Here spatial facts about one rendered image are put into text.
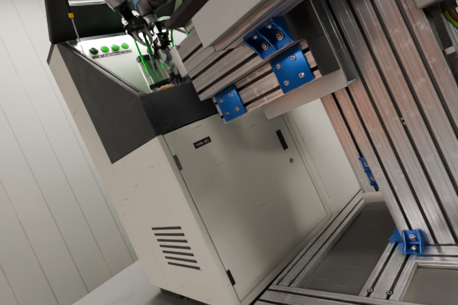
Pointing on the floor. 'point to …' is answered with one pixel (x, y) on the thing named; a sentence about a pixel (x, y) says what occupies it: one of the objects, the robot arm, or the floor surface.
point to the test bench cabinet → (188, 227)
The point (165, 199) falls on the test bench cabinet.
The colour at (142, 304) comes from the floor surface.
